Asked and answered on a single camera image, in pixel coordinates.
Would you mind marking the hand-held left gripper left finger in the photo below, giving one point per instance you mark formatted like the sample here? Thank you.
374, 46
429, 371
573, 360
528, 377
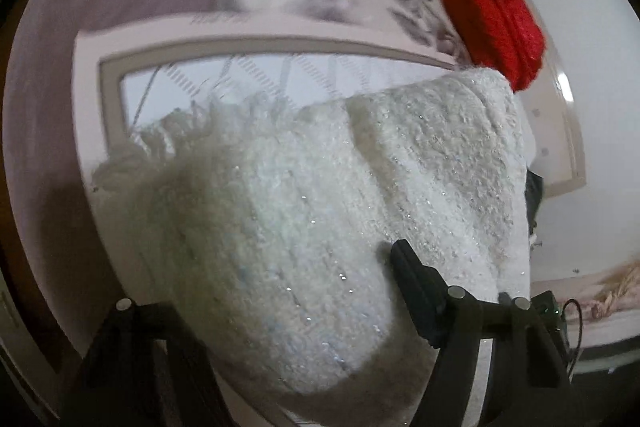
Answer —
165, 332

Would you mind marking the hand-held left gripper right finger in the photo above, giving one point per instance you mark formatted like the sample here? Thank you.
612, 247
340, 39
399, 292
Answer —
415, 292

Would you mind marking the white fuzzy sweater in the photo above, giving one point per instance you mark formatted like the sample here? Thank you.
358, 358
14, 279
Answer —
300, 232

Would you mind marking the red knit garment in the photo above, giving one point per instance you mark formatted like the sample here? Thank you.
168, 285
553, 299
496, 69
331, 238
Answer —
495, 22

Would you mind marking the dark green striped-cuff jacket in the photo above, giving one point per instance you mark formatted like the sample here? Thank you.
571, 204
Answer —
534, 197

